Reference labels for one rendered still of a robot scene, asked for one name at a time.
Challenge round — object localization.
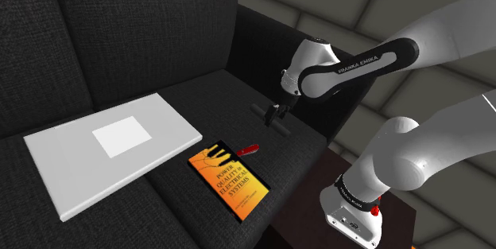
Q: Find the dark grey rod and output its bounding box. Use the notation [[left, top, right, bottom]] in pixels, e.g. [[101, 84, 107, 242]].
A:
[[250, 103, 292, 138]]

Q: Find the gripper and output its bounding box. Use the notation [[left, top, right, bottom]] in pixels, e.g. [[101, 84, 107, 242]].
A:
[[264, 90, 300, 127]]

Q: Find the red pocket knife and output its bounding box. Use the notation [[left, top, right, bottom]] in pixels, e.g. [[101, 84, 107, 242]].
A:
[[234, 143, 261, 158]]

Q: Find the orange and black book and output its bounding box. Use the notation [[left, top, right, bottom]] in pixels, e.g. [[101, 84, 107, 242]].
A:
[[187, 139, 272, 224]]

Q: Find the black fabric sofa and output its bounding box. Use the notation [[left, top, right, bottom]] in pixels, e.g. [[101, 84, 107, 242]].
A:
[[0, 0, 376, 249]]

